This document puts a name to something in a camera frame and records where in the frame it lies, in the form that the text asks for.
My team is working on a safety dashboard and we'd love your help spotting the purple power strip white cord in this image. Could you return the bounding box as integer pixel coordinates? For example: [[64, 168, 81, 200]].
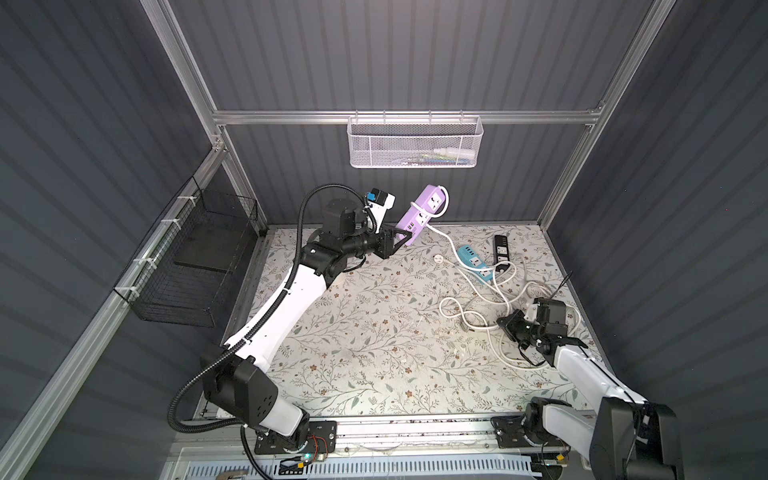
[[395, 184, 541, 370]]

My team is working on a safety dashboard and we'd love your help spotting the black power strip white cord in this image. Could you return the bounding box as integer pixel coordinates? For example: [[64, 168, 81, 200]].
[[458, 233, 580, 370]]

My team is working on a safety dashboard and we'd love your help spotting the teal power strip white cord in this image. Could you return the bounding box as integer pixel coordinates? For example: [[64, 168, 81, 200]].
[[433, 244, 553, 313]]

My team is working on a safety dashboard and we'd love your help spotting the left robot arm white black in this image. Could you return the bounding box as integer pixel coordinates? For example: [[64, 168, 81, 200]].
[[202, 189, 411, 443]]

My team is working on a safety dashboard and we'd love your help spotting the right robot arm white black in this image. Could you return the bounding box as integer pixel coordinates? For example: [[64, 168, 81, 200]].
[[491, 298, 684, 479]]

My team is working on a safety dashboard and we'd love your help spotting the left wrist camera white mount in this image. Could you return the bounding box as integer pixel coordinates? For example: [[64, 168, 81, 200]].
[[365, 188, 396, 233]]

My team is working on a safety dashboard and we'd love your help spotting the white wire mesh basket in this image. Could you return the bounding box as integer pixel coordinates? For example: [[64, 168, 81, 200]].
[[346, 113, 484, 169]]

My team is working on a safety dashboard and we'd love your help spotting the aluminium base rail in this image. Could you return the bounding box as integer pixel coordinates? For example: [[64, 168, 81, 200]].
[[179, 413, 601, 457]]

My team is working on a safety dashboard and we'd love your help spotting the black wire basket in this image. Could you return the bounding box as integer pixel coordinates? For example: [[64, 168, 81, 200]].
[[113, 179, 262, 328]]

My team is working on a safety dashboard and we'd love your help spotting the black corrugated cable conduit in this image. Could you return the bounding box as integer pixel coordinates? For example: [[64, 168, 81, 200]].
[[166, 182, 368, 434]]

